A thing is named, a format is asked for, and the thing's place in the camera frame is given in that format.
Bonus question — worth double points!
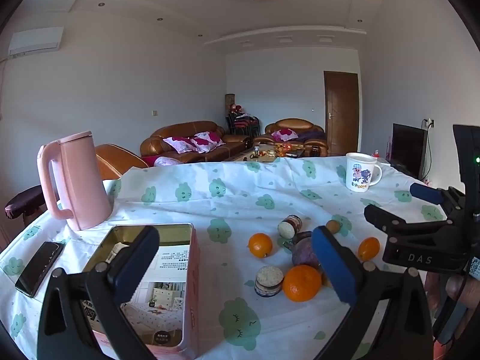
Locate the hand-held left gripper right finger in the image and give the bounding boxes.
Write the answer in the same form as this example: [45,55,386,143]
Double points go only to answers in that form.
[311,226,434,360]

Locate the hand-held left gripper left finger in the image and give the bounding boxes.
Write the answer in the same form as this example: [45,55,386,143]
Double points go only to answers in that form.
[36,226,162,360]

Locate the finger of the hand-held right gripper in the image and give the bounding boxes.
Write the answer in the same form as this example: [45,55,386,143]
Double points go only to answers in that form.
[364,204,451,239]
[409,182,469,218]

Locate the dark avocado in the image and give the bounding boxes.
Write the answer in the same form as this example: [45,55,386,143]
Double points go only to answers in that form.
[283,231,324,271]

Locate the large orange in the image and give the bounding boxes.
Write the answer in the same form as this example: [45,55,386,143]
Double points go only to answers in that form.
[282,265,323,302]

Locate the pink tin box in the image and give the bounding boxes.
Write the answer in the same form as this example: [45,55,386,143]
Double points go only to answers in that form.
[80,224,200,360]

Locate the person's right hand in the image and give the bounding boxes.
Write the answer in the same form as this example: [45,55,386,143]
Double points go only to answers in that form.
[425,270,480,342]

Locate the black television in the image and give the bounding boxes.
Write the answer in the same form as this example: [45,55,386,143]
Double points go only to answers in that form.
[392,123,427,179]

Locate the white cartoon mug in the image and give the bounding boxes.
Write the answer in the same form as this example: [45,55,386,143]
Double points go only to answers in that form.
[345,152,382,193]

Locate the small printed jar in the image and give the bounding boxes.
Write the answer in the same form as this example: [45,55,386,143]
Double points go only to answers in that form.
[254,265,284,298]
[277,214,303,239]

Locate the pink electric kettle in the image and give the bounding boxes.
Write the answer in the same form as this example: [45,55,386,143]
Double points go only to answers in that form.
[36,131,113,231]

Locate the short brown leather sofa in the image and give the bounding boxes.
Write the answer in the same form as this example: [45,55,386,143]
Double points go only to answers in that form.
[252,118,329,158]

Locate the black smartphone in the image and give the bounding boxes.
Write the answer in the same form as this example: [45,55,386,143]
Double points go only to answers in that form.
[15,242,65,298]

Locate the white tablecloth with green clouds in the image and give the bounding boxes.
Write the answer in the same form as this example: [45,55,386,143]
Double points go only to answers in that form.
[0,155,466,360]

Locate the brown leather armchair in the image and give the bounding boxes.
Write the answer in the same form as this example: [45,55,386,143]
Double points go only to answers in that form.
[95,143,151,181]

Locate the purple blanket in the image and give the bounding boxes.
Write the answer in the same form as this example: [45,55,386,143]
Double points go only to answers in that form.
[296,130,326,143]

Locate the brown wooden door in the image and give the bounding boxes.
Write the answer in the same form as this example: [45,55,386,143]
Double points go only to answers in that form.
[323,70,359,155]

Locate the pink flowered pillow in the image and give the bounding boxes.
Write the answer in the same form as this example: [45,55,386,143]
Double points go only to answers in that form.
[163,136,196,154]
[191,132,226,154]
[272,128,299,142]

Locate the cluttered coffee table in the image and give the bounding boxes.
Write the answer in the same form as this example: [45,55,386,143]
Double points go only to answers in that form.
[225,143,305,163]

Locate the dark padded stool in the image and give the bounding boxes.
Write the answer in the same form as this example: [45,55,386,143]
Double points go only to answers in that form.
[5,185,47,220]

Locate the long brown leather sofa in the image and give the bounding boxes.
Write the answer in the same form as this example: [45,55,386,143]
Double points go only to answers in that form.
[140,121,253,164]

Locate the stacked dark chairs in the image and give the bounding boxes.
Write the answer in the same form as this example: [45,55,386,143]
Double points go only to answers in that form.
[226,112,260,137]

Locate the white air conditioner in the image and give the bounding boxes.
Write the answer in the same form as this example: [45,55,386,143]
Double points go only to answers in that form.
[8,27,64,58]

